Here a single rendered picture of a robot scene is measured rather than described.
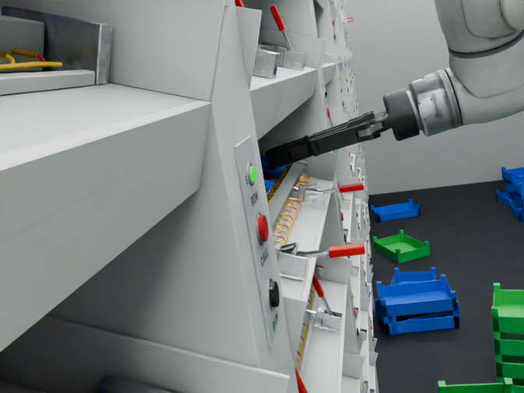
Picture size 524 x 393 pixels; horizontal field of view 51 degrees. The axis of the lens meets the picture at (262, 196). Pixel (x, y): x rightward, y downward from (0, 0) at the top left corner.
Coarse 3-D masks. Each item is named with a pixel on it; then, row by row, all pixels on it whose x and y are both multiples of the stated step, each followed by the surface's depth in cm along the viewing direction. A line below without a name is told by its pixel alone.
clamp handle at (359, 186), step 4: (352, 184) 80; (356, 184) 79; (360, 184) 79; (316, 188) 80; (336, 188) 80; (340, 188) 79; (344, 188) 79; (348, 188) 79; (352, 188) 79; (356, 188) 79; (360, 188) 79; (320, 192) 80; (324, 192) 80; (328, 192) 80; (332, 192) 79; (340, 192) 79; (344, 192) 79
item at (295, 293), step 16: (272, 144) 98; (304, 160) 98; (320, 160) 97; (336, 160) 97; (320, 176) 98; (304, 208) 78; (288, 224) 70; (304, 224) 72; (320, 224) 73; (288, 240) 65; (304, 240) 66; (288, 288) 52; (304, 288) 53; (288, 304) 39; (304, 304) 39; (288, 320) 39
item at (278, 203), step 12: (300, 168) 92; (288, 180) 83; (300, 180) 90; (276, 192) 75; (288, 192) 76; (276, 204) 69; (276, 216) 65; (288, 216) 70; (276, 228) 64; (288, 228) 66; (276, 240) 60
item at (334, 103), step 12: (324, 12) 157; (324, 24) 158; (324, 36) 159; (336, 72) 161; (336, 84) 162; (336, 96) 163; (336, 108) 164; (348, 156) 168; (336, 168) 168; (348, 168) 167; (360, 264) 174; (360, 276) 175; (360, 288) 176; (372, 348) 181
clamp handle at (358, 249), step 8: (296, 248) 54; (336, 248) 54; (344, 248) 53; (352, 248) 53; (360, 248) 53; (304, 256) 54; (312, 256) 54; (320, 256) 54; (336, 256) 54; (344, 256) 54
